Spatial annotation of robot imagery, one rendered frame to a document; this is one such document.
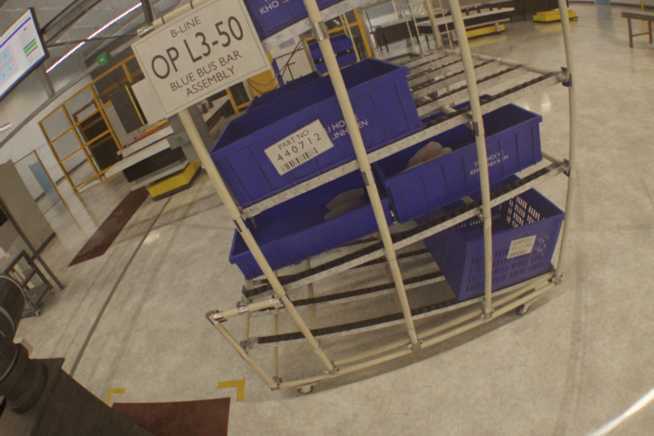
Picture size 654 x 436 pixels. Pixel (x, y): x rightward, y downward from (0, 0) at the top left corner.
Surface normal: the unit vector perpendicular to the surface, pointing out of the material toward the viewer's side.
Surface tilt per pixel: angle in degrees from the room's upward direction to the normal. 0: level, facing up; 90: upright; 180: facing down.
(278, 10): 90
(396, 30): 90
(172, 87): 90
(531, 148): 90
